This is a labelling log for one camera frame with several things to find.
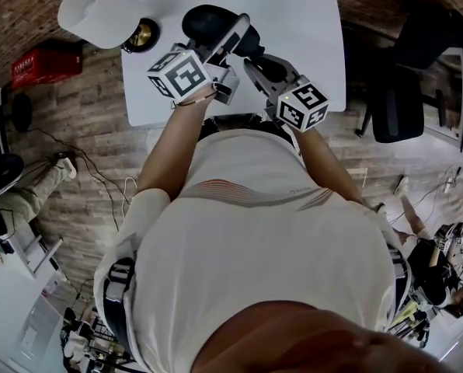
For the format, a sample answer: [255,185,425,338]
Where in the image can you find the black left harness strap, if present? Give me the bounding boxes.
[103,258,138,357]

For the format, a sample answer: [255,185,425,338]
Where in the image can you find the person's white shirt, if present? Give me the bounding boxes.
[93,128,411,373]

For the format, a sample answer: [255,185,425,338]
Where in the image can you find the person's left forearm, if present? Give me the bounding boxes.
[136,91,217,201]

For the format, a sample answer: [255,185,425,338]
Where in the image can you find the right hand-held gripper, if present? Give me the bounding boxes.
[243,52,330,134]

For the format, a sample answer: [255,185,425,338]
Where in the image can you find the black wire rack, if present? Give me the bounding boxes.
[60,307,139,373]

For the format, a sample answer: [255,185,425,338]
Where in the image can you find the black harness strap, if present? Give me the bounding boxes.
[386,246,411,314]
[103,258,138,357]

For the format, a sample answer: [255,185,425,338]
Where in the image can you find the person's black shorts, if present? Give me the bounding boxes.
[198,114,294,141]

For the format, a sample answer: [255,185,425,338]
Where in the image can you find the yellow-green table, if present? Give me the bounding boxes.
[390,300,430,336]

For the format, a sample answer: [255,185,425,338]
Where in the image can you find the black right harness strap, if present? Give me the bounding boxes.
[386,246,411,314]

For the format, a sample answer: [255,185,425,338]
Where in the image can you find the red cardboard box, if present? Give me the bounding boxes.
[11,48,84,89]

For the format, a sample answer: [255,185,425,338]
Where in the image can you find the black oblong object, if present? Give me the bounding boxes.
[181,5,266,60]

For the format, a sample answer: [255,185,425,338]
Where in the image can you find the person's face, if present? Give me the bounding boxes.
[192,300,450,373]

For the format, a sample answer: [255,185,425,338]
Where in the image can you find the grey office chair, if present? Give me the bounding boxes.
[0,152,26,198]

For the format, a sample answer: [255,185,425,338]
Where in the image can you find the black office chair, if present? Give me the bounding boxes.
[394,8,463,71]
[355,66,446,144]

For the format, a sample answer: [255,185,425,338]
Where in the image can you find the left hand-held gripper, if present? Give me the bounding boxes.
[147,12,252,106]

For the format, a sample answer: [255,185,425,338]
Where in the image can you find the thin wrist bracelet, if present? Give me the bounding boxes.
[174,91,218,109]

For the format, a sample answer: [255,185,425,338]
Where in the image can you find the white shade table lamp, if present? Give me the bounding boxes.
[57,0,161,54]

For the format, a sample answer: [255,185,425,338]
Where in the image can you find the person's right forearm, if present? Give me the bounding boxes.
[293,128,367,205]

